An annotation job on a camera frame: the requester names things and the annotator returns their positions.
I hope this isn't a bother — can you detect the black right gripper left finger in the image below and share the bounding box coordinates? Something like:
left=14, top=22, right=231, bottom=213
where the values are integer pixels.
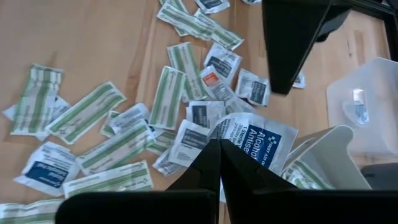
left=166, top=139, right=221, bottom=224

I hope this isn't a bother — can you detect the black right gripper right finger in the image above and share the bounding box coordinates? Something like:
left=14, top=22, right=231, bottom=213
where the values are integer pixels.
left=220, top=139, right=298, bottom=224

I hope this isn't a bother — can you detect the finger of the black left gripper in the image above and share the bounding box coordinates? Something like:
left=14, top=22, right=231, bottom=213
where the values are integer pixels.
left=262, top=0, right=332, bottom=95
left=315, top=5, right=353, bottom=44

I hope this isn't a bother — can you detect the red-label white packet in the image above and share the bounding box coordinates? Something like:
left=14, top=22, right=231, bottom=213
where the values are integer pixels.
left=200, top=65, right=237, bottom=102

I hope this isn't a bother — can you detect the plain white printed packet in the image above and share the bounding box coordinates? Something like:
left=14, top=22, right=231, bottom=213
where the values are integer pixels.
left=2, top=95, right=72, bottom=142
left=152, top=148, right=187, bottom=177

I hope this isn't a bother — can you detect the clear plastic bin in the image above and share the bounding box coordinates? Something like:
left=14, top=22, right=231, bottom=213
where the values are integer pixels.
left=325, top=57, right=398, bottom=156

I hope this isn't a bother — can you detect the dark grey plastic bin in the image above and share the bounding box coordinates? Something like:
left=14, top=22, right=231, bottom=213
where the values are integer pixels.
left=360, top=161, right=398, bottom=191

